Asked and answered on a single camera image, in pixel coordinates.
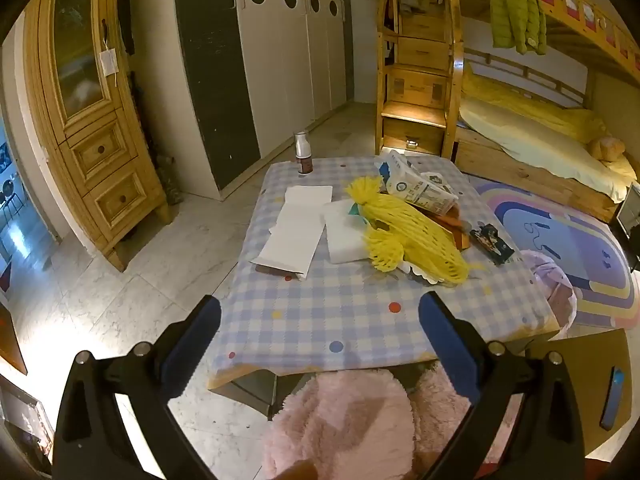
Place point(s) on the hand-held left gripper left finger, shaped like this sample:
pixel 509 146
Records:
pixel 192 345

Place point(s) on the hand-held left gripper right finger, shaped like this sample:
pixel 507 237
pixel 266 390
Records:
pixel 447 345

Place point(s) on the yellow foam fruit net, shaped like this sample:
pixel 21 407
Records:
pixel 395 215
pixel 430 255

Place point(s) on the dark snack packet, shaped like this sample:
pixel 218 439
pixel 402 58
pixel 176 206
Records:
pixel 492 244

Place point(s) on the orange paper packaging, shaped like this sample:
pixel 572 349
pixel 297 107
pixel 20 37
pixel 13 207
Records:
pixel 457 232

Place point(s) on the translucent pink plastic bag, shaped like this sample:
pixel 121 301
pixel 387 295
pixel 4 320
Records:
pixel 550 285

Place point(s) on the white foam block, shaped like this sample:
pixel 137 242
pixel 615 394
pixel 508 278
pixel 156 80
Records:
pixel 345 235

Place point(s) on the white paper sheet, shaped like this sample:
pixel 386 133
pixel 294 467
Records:
pixel 297 225

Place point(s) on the white milk carton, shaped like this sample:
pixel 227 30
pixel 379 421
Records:
pixel 420 187

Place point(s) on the teal plastic wrapper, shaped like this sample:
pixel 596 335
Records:
pixel 356 208

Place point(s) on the wooden stool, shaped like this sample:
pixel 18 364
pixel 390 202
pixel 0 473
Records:
pixel 570 350

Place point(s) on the checkered tablecloth table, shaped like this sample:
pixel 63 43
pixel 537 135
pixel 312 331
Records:
pixel 325 315

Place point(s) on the pastel rainbow rug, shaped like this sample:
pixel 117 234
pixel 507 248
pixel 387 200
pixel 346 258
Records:
pixel 575 240

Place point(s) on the dark camouflage bag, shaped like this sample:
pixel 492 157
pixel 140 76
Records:
pixel 167 180

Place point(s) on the blue flat device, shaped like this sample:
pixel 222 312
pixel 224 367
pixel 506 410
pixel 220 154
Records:
pixel 612 397

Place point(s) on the wooden bunk bed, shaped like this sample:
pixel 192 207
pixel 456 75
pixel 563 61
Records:
pixel 540 175

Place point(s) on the pale yellow mattress sheet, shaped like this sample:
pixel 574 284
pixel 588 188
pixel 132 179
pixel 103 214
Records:
pixel 545 152

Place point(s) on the brown bottle white label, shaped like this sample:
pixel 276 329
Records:
pixel 303 155

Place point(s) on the wooden cabinet with drawers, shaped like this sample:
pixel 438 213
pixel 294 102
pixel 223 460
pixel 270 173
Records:
pixel 95 135

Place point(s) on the yellow plush toy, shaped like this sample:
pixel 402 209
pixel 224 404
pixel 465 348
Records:
pixel 606 149

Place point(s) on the yellow blanket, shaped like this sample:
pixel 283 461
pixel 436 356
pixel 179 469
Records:
pixel 540 105

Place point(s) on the wooden stair drawers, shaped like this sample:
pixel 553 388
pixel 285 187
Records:
pixel 417 85

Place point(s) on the dark wardrobe panel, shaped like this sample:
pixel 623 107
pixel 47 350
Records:
pixel 215 70

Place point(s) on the white paper tag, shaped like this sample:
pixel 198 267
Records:
pixel 108 62

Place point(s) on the white wardrobe round holes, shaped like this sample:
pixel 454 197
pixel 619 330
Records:
pixel 290 45

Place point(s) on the green puffer jacket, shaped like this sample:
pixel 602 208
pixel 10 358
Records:
pixel 517 10

